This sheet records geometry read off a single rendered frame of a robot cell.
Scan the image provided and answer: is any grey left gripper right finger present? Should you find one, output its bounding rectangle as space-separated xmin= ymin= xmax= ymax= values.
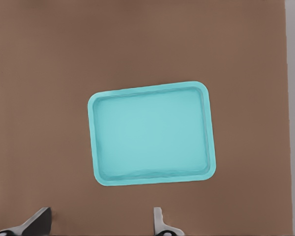
xmin=153 ymin=206 xmax=185 ymax=236

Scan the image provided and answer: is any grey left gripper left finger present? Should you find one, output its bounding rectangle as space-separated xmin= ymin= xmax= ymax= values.
xmin=0 ymin=206 xmax=52 ymax=236

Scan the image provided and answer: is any turquoise rectangular tray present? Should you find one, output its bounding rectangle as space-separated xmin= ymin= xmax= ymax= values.
xmin=87 ymin=81 xmax=216 ymax=186

